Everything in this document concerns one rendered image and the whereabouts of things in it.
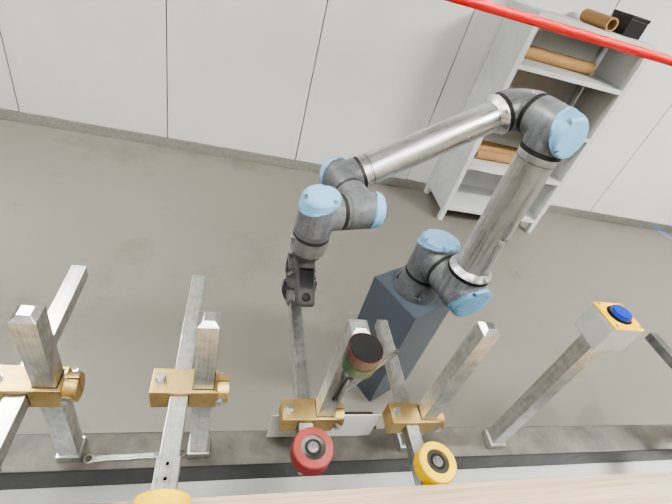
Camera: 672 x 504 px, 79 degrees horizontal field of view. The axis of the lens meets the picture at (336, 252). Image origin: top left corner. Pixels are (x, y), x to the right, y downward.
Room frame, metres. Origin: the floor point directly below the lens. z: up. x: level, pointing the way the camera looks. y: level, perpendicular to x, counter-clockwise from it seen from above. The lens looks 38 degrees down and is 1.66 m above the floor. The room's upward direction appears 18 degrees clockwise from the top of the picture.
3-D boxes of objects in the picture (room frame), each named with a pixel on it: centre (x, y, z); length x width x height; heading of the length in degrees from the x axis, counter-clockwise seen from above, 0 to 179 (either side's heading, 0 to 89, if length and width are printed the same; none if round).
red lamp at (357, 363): (0.45, -0.09, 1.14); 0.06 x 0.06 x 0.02
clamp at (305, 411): (0.48, -0.06, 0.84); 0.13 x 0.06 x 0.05; 109
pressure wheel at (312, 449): (0.39, -0.07, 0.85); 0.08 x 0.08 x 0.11
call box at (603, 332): (0.66, -0.56, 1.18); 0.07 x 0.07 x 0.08; 19
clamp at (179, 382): (0.40, 0.18, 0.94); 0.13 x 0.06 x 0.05; 109
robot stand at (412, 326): (1.31, -0.36, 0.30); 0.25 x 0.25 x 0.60; 47
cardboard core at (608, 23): (3.38, -1.19, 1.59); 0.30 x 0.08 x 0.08; 17
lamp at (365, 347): (0.45, -0.09, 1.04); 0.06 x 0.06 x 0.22; 19
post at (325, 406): (0.49, -0.08, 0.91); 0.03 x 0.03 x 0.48; 19
